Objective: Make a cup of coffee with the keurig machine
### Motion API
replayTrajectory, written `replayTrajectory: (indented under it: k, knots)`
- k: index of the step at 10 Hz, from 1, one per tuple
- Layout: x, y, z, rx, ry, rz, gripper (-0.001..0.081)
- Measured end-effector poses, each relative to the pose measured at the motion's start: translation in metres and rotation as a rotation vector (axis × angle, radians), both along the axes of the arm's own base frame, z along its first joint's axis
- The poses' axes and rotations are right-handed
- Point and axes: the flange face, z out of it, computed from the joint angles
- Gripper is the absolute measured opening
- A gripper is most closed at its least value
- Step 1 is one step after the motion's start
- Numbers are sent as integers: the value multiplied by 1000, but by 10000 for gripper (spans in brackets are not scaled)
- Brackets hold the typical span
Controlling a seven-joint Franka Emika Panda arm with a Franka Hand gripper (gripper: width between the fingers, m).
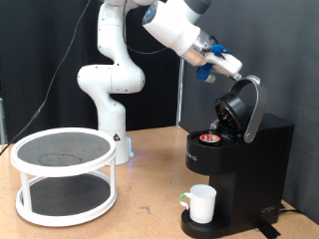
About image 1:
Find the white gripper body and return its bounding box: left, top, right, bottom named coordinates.
left=203, top=51, right=244, bottom=78

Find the orange rimmed coffee pod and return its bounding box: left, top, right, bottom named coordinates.
left=198, top=131, right=222, bottom=146

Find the black Keurig coffee machine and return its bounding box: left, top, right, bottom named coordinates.
left=180, top=75, right=295, bottom=239

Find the white mug with green tape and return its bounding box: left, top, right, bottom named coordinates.
left=178, top=184, right=217, bottom=225

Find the silver vertical pole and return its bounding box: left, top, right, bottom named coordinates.
left=175, top=58, right=187, bottom=127

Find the grey fabric backdrop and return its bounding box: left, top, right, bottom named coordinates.
left=178, top=0, right=319, bottom=225

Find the black tape strip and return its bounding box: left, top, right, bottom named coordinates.
left=253, top=218, right=282, bottom=239

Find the white two-tier turntable stand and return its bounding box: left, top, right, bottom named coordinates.
left=9, top=126, right=118, bottom=228

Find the black curtain backdrop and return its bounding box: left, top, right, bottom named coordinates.
left=0, top=0, right=187, bottom=145

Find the large blue cable clip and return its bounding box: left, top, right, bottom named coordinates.
left=209, top=43, right=231, bottom=58

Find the wrist camera on blue mount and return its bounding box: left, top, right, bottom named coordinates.
left=194, top=62, right=216, bottom=84

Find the black power cord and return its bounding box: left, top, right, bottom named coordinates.
left=278, top=202, right=302, bottom=214

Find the black camera cable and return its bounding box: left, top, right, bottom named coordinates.
left=0, top=0, right=168, bottom=157

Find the grey metal post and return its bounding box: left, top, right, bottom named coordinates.
left=0, top=79, right=7, bottom=145

